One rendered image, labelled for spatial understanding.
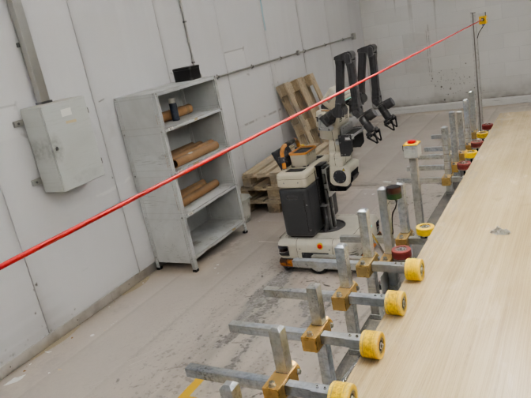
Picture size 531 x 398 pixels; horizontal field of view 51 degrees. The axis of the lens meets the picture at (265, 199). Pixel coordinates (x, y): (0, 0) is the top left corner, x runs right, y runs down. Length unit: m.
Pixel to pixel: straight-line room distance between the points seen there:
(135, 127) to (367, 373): 3.46
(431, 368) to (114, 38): 3.95
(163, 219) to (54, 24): 1.74
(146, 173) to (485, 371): 3.63
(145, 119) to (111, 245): 1.06
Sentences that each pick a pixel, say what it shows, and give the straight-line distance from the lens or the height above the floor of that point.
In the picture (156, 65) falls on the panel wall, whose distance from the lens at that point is 5.30.
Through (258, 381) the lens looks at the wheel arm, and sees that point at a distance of 1.62.
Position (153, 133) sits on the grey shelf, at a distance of 4.63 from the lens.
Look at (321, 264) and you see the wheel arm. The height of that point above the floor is 0.95.
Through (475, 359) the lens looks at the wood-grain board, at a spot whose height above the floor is 0.90.
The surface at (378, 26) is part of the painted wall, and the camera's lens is 10.29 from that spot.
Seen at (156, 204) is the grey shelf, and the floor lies 0.63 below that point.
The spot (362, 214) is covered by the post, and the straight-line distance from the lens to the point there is 2.13.
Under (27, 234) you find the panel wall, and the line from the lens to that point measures 4.22.
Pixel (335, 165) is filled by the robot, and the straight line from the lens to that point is 4.21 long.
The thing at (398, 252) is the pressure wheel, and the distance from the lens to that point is 2.37.
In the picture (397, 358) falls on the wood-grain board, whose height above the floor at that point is 0.90.
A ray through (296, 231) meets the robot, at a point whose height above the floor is 0.34.
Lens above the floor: 1.87
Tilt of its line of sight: 17 degrees down
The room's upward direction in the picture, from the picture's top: 11 degrees counter-clockwise
